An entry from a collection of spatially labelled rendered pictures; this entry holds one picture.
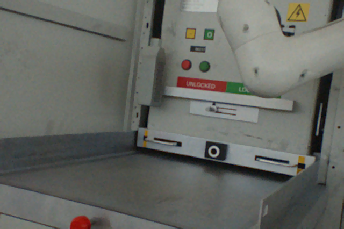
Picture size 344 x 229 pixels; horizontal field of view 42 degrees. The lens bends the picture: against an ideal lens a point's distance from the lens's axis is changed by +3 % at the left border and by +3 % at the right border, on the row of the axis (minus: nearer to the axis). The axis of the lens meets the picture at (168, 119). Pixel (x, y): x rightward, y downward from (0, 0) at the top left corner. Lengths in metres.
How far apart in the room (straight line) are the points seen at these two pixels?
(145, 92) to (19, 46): 0.36
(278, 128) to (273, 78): 0.44
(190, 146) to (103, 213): 0.63
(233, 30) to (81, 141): 0.52
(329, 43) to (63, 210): 0.57
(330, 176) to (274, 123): 0.20
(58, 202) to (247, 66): 0.43
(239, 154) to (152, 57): 0.38
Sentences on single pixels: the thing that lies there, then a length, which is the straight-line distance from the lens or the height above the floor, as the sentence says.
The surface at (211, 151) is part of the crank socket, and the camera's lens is 1.30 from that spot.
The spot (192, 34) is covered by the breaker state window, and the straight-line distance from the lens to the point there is 1.38.
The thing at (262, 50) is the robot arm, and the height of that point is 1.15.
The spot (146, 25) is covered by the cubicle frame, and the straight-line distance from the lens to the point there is 1.51.
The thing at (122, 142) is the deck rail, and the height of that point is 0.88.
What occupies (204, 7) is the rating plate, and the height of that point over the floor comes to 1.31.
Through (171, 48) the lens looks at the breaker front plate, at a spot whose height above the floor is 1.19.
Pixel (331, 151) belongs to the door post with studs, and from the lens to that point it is 1.32.
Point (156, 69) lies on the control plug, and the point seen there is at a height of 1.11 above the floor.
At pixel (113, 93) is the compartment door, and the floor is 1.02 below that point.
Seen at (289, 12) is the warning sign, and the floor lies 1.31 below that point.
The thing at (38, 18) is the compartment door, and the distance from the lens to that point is 1.26.
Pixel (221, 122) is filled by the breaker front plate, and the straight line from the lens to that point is 1.33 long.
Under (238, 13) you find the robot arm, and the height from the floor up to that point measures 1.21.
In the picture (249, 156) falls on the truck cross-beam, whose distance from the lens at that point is 1.30.
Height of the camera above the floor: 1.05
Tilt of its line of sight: 3 degrees down
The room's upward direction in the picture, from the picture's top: 7 degrees clockwise
